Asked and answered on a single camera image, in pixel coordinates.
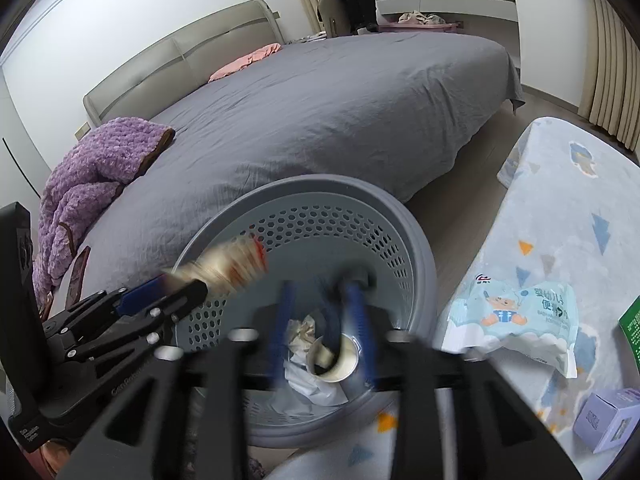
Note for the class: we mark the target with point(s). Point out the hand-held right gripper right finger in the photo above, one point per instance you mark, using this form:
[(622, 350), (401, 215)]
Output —
[(362, 330)]

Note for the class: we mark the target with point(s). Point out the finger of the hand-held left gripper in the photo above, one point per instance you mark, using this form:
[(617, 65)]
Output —
[(165, 305), (140, 295)]

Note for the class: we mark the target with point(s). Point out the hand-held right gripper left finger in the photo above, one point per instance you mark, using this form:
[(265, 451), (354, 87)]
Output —
[(280, 330)]

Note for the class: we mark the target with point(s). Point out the printed paper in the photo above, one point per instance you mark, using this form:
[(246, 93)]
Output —
[(302, 330)]

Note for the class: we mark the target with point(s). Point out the red and white paper cup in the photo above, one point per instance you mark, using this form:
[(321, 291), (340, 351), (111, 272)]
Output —
[(340, 365)]

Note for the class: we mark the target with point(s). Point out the white tissue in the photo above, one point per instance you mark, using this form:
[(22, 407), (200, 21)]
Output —
[(310, 392)]

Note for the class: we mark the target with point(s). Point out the red and cream snack wrapper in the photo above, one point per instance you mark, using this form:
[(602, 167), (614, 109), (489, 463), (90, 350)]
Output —
[(230, 267)]

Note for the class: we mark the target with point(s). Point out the grey perforated plastic basket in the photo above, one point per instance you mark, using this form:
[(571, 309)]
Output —
[(310, 195)]

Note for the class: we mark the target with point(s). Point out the person's left hand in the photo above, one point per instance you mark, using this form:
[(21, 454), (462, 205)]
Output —
[(52, 457)]

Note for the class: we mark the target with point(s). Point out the purple fluffy blanket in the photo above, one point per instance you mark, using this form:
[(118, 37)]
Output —
[(100, 160)]

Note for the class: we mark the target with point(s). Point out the light blue wipes packet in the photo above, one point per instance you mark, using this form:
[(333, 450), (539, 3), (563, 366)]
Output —
[(505, 320)]

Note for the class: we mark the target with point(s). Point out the bed with grey sheet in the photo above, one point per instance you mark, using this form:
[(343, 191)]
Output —
[(310, 110)]

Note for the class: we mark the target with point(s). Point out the beige headboard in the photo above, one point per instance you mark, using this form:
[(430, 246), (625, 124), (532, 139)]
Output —
[(150, 70)]

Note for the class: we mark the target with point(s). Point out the pink pillow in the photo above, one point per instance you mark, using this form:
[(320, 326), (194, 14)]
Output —
[(245, 60)]

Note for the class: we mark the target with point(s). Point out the small purple box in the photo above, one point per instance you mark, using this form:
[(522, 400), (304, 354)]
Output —
[(605, 420)]

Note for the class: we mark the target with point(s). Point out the green packet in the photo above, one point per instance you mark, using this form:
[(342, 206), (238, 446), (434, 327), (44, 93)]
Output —
[(631, 327)]

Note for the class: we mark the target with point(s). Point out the pink tub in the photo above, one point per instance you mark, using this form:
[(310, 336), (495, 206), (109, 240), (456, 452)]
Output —
[(420, 28)]

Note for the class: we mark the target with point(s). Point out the pile of clothes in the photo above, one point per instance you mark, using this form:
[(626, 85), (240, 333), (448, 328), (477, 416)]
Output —
[(420, 17)]

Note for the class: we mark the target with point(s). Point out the black garment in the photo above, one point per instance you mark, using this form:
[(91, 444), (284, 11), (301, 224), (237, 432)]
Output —
[(357, 5)]

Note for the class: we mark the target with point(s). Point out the white window sill bench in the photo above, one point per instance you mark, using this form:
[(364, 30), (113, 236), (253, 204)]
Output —
[(480, 7)]

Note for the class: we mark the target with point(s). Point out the wide beige curtain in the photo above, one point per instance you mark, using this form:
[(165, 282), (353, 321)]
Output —
[(612, 60)]

